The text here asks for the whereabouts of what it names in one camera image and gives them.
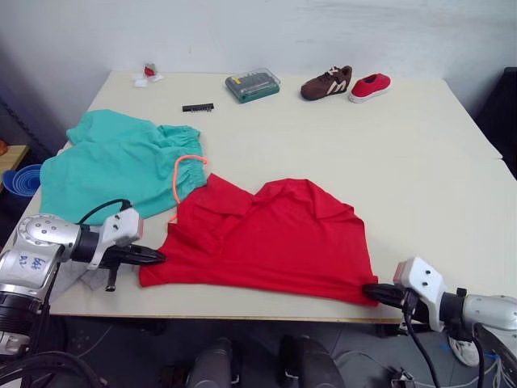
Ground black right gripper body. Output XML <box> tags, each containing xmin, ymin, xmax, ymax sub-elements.
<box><xmin>395</xmin><ymin>287</ymin><xmax>431</xmax><ymax>325</ymax></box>

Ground teal green shorts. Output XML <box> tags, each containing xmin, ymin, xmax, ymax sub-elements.
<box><xmin>39</xmin><ymin>108</ymin><xmax>211</xmax><ymax>227</ymax></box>

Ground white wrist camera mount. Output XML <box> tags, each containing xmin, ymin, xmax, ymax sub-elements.
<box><xmin>393</xmin><ymin>256</ymin><xmax>449</xmax><ymax>333</ymax></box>
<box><xmin>86</xmin><ymin>205</ymin><xmax>145</xmax><ymax>271</ymax></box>

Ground red polo t-shirt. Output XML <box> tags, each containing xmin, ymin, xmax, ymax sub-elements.
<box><xmin>137</xmin><ymin>172</ymin><xmax>380</xmax><ymax>310</ymax></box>

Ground brown white-striped small shoe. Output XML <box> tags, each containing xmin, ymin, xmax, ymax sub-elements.
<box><xmin>300</xmin><ymin>64</ymin><xmax>354</xmax><ymax>101</ymax></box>

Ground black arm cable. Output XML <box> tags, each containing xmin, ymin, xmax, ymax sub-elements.
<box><xmin>401</xmin><ymin>299</ymin><xmax>443</xmax><ymax>388</ymax></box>
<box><xmin>75</xmin><ymin>198</ymin><xmax>132</xmax><ymax>226</ymax></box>

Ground green screwdriver bit case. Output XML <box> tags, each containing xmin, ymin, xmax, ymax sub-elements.
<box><xmin>224</xmin><ymin>65</ymin><xmax>283</xmax><ymax>105</ymax></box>

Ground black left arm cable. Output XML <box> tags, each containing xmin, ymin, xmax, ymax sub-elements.
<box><xmin>75</xmin><ymin>198</ymin><xmax>132</xmax><ymax>226</ymax></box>

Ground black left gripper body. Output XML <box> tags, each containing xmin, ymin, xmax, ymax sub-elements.
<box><xmin>98</xmin><ymin>243</ymin><xmax>141</xmax><ymax>293</ymax></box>

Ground dark rounded robot leg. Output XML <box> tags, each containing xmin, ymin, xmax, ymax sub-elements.
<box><xmin>186</xmin><ymin>336</ymin><xmax>244</xmax><ymax>388</ymax></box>
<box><xmin>279</xmin><ymin>334</ymin><xmax>345</xmax><ymax>388</ymax></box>

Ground white sneaker on floor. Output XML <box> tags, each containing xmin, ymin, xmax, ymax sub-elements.
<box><xmin>447</xmin><ymin>335</ymin><xmax>482</xmax><ymax>368</ymax></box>

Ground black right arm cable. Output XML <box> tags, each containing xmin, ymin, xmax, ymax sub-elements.
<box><xmin>401</xmin><ymin>299</ymin><xmax>443</xmax><ymax>388</ymax></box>

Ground blue plastic funnel stack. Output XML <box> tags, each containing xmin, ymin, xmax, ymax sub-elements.
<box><xmin>1</xmin><ymin>162</ymin><xmax>44</xmax><ymax>197</ymax></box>

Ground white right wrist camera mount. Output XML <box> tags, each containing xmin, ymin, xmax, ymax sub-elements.
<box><xmin>393</xmin><ymin>256</ymin><xmax>449</xmax><ymax>333</ymax></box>

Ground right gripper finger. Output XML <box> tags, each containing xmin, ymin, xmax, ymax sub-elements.
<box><xmin>361</xmin><ymin>283</ymin><xmax>399</xmax><ymax>297</ymax></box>
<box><xmin>364</xmin><ymin>293</ymin><xmax>401</xmax><ymax>308</ymax></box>

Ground black cable bundle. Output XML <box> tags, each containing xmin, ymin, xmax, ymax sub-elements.
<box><xmin>0</xmin><ymin>349</ymin><xmax>108</xmax><ymax>388</ymax></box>

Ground red white-soled small shoe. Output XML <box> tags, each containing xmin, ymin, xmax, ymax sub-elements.
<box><xmin>348</xmin><ymin>72</ymin><xmax>393</xmax><ymax>104</ymax></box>

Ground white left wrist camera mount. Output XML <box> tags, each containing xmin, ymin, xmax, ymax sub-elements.
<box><xmin>86</xmin><ymin>205</ymin><xmax>145</xmax><ymax>271</ymax></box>

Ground grey socks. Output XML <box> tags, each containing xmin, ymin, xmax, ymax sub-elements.
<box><xmin>47</xmin><ymin>258</ymin><xmax>107</xmax><ymax>303</ymax></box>

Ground black bit holder strip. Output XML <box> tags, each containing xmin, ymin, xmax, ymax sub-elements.
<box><xmin>181</xmin><ymin>103</ymin><xmax>216</xmax><ymax>115</ymax></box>

